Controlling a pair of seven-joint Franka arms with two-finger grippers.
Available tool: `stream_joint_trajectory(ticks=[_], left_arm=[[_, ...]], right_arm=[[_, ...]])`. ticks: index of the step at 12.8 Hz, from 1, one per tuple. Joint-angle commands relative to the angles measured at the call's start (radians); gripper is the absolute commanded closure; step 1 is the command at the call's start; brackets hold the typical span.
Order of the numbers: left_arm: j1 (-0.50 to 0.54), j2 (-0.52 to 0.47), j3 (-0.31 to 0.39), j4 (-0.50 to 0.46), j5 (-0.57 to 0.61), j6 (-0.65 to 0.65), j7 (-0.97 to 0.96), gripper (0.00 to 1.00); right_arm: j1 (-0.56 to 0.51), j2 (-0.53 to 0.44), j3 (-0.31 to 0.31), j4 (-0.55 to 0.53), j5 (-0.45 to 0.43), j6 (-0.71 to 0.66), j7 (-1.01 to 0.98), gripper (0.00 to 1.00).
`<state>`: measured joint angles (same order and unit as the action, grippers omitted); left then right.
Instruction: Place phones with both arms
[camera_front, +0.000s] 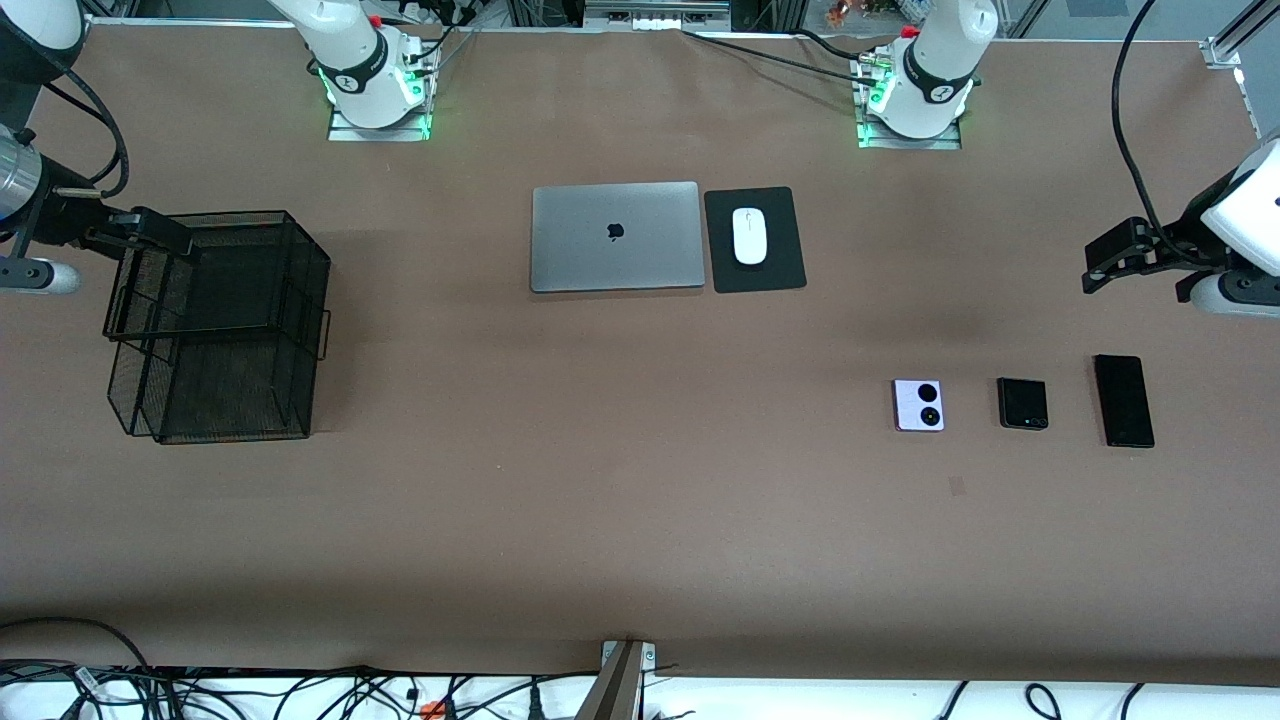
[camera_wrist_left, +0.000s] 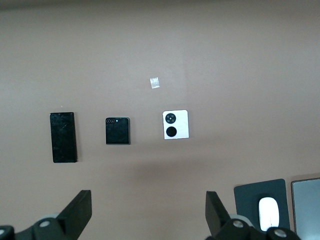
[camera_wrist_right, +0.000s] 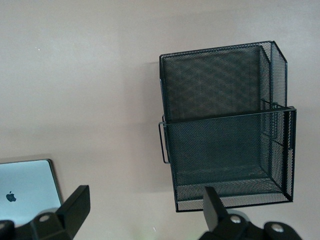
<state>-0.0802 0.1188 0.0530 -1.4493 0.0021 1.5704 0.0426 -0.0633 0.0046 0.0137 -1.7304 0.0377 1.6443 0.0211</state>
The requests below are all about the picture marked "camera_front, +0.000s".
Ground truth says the aluminium camera post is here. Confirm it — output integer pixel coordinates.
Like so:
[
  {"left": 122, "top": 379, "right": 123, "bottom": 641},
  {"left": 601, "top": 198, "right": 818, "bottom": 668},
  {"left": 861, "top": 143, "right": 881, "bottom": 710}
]
[{"left": 578, "top": 640, "right": 657, "bottom": 720}]

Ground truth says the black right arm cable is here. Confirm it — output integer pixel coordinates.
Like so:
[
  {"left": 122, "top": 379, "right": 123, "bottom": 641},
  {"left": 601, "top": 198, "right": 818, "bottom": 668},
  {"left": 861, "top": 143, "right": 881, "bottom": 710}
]
[{"left": 0, "top": 75, "right": 132, "bottom": 201}]

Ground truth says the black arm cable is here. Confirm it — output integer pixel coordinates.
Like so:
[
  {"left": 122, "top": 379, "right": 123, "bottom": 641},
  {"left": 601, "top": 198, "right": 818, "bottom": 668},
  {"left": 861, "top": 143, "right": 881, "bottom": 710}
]
[
  {"left": 1112, "top": 0, "right": 1187, "bottom": 264},
  {"left": 0, "top": 75, "right": 132, "bottom": 201}
]

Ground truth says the black flip phone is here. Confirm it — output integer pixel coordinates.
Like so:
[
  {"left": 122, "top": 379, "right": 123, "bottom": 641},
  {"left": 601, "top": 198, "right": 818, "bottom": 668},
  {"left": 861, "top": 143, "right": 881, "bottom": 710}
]
[{"left": 997, "top": 377, "right": 1050, "bottom": 431}]

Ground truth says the aluminium table side rail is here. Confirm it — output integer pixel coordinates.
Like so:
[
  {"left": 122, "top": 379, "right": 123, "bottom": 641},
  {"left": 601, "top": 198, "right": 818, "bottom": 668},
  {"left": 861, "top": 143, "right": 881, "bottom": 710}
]
[{"left": 1235, "top": 68, "right": 1280, "bottom": 191}]

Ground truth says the black slab phone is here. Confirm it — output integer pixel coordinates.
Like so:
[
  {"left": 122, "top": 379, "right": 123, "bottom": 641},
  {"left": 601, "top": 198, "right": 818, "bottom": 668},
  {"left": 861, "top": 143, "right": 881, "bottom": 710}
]
[{"left": 1093, "top": 354, "right": 1156, "bottom": 449}]

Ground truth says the lilac flip phone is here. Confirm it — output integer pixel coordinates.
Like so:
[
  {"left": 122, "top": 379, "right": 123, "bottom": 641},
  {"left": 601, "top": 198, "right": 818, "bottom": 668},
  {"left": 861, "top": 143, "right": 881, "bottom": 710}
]
[{"left": 892, "top": 379, "right": 946, "bottom": 433}]

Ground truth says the aluminium extrusion beam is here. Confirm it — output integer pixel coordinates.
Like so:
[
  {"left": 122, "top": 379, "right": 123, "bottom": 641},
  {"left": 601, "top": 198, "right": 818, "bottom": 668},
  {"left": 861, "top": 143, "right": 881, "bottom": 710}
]
[{"left": 1215, "top": 0, "right": 1280, "bottom": 57}]

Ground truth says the long black floor cable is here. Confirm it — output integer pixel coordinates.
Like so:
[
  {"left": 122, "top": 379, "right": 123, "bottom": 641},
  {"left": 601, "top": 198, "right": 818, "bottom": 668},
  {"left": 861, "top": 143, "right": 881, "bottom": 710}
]
[{"left": 0, "top": 616, "right": 153, "bottom": 671}]

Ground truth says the silver closed laptop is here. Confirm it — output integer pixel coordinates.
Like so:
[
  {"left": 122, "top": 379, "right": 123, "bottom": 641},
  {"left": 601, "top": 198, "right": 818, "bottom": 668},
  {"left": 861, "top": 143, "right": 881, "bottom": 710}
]
[{"left": 530, "top": 181, "right": 707, "bottom": 294}]

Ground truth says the black cable across table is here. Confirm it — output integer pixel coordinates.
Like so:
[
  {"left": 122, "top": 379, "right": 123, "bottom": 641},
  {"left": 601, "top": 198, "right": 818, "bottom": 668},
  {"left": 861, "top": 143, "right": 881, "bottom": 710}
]
[{"left": 682, "top": 29, "right": 873, "bottom": 85}]

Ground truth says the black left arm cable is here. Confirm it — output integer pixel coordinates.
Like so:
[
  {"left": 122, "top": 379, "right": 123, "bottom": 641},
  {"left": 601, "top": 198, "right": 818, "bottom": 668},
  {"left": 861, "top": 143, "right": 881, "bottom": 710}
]
[{"left": 1112, "top": 0, "right": 1187, "bottom": 264}]

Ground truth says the short black table cable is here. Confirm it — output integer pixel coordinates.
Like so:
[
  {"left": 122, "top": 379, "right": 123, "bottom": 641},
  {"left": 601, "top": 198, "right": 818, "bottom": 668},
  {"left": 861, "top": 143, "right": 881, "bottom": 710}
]
[{"left": 793, "top": 28, "right": 883, "bottom": 65}]

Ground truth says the black mesh two-tier tray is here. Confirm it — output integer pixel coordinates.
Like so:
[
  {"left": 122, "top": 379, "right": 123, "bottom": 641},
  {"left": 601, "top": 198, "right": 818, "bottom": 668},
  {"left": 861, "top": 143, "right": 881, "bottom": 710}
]
[{"left": 103, "top": 210, "right": 332, "bottom": 446}]

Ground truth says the black mouse pad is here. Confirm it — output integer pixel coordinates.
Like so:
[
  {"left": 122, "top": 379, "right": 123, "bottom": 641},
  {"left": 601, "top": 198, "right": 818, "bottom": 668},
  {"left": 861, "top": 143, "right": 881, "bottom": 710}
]
[{"left": 704, "top": 186, "right": 808, "bottom": 295}]

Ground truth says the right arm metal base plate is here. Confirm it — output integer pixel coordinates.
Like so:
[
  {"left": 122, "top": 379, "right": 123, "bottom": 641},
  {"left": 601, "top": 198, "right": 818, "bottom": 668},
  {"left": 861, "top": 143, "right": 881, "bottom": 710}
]
[{"left": 328, "top": 105, "right": 433, "bottom": 143}]

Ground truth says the white computer mouse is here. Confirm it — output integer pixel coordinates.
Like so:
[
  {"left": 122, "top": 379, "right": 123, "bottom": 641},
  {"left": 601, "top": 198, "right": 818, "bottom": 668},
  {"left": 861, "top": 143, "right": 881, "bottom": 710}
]
[{"left": 732, "top": 207, "right": 768, "bottom": 266}]

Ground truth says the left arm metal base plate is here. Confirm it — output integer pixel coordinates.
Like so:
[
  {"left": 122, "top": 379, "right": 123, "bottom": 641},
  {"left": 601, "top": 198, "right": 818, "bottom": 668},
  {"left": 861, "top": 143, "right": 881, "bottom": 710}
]
[{"left": 857, "top": 118, "right": 963, "bottom": 151}]

